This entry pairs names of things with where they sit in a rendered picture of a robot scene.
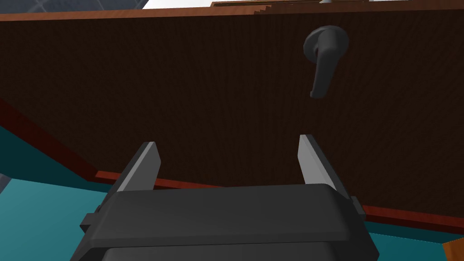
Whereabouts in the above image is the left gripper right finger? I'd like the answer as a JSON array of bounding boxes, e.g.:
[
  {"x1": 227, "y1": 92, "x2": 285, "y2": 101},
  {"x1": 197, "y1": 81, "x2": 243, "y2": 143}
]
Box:
[{"x1": 297, "y1": 134, "x2": 351, "y2": 199}]

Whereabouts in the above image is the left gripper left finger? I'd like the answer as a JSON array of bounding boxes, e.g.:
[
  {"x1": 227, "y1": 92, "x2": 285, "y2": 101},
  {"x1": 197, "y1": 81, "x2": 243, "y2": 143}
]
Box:
[{"x1": 116, "y1": 141, "x2": 162, "y2": 193}]

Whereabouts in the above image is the dark brown wooden door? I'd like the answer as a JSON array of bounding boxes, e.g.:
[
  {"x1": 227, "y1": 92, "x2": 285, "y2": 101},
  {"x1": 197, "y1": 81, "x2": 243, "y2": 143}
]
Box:
[{"x1": 0, "y1": 7, "x2": 464, "y2": 218}]

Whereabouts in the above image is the dark grey lever door handle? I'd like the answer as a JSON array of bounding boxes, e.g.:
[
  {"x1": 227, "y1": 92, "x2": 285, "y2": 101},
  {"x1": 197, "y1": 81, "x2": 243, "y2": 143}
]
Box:
[{"x1": 303, "y1": 25, "x2": 350, "y2": 99}]

